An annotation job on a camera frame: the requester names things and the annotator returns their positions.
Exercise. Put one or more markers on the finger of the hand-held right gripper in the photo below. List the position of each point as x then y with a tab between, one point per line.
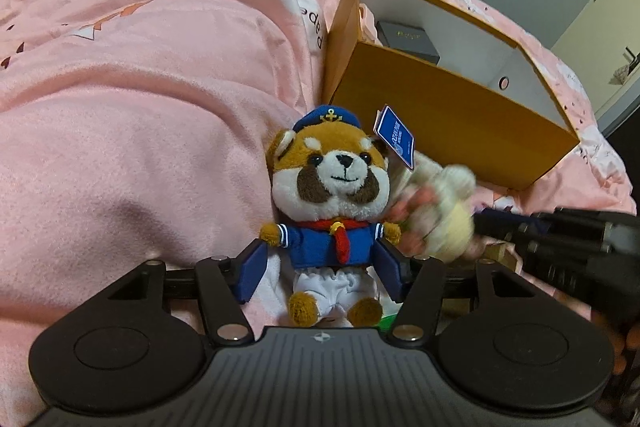
500	222

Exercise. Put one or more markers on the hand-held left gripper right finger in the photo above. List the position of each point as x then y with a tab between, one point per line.
392	272

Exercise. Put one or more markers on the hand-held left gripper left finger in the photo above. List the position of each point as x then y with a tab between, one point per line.
255	269

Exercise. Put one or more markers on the cream plush toy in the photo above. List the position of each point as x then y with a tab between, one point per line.
450	207

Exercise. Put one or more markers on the sailor red panda plush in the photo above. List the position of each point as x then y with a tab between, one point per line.
340	172

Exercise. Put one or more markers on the orange cardboard box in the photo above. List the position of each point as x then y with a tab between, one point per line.
450	107

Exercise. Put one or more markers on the person's right hand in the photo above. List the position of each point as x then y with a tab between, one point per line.
622	349

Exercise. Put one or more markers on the tan wooden block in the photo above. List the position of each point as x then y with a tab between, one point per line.
505	257

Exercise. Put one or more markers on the hanging door ornament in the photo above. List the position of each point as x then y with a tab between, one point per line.
619	74

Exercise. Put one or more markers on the pink printed blanket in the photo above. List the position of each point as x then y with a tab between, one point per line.
125	132

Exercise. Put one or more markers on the small black box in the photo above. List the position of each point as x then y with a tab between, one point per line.
407	39

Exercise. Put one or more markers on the cream door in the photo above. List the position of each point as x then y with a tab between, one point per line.
600	7

